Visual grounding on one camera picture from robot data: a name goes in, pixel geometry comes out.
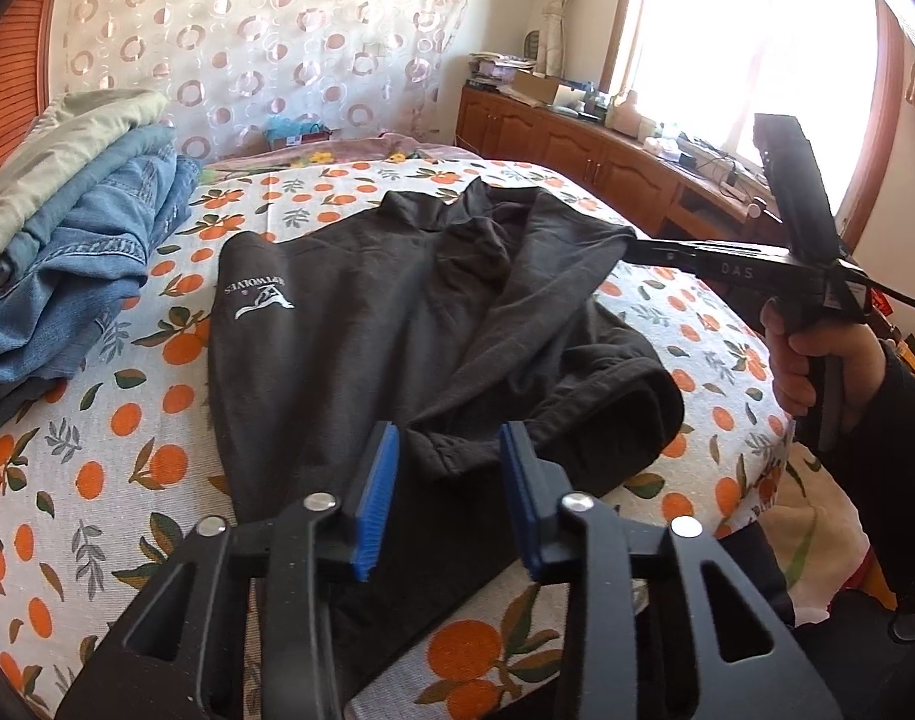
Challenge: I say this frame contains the window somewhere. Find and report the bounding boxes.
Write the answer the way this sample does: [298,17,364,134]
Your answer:
[599,0,904,241]

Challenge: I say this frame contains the wooden louvered wardrobe door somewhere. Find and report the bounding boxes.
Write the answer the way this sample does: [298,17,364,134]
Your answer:
[0,0,70,188]

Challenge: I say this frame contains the wooden cabinet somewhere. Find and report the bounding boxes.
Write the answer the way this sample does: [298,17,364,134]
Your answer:
[455,82,790,241]

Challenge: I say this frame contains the floral blanket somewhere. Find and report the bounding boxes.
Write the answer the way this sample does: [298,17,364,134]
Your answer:
[202,131,488,175]

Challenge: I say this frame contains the orange-print bed sheet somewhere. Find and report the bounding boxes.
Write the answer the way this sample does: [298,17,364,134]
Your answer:
[0,154,797,720]

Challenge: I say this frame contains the person's right forearm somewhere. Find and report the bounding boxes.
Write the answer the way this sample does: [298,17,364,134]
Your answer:
[793,341,915,616]

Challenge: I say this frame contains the person's right hand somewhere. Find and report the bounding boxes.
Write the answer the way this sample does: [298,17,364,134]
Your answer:
[761,298,889,430]

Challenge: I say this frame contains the circle-pattern sheer curtain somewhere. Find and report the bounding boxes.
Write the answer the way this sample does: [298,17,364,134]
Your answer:
[48,0,479,166]

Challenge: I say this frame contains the stack of papers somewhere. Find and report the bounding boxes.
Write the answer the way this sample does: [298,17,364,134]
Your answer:
[467,51,539,88]

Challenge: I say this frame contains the cardboard box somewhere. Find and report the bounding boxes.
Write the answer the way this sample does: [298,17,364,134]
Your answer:
[511,71,580,107]

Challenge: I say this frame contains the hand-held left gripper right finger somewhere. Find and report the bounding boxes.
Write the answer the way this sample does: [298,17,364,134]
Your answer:
[500,420,844,720]

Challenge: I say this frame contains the blue gift bag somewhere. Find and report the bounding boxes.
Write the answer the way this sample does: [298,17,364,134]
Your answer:
[266,118,332,155]

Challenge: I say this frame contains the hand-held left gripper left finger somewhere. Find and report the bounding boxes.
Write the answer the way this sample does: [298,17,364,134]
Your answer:
[56,420,402,720]

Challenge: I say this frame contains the light blue folded jeans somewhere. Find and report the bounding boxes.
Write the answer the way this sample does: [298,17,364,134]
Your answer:
[7,124,181,260]

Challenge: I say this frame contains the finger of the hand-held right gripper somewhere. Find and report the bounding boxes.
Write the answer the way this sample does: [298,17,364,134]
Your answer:
[628,237,689,268]

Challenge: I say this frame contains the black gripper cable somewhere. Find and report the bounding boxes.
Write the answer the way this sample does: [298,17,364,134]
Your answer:
[851,276,915,318]

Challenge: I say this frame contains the cream leaf-print cloth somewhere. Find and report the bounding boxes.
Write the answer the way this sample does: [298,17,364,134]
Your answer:
[757,439,882,620]

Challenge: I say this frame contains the person's dark trousers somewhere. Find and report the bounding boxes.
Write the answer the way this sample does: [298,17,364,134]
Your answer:
[727,521,915,720]

